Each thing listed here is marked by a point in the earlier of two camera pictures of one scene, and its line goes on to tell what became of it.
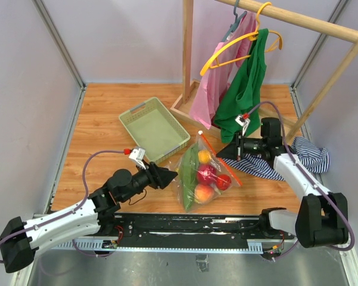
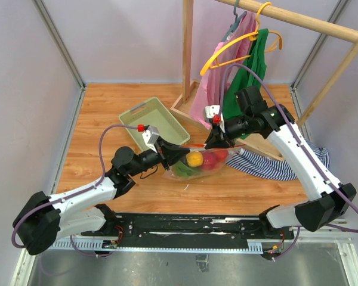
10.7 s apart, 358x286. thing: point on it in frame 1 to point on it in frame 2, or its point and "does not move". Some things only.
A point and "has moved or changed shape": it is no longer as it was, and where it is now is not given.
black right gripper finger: (231, 151) to (218, 141)
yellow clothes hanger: (213, 61) does not move
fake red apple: (206, 174) to (209, 160)
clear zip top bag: (202, 179) has moved or changed shape
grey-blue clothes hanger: (233, 26) does not move
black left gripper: (164, 175) to (169, 153)
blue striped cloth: (312, 155) does not move
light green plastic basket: (155, 129) does not move
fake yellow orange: (204, 156) to (194, 159)
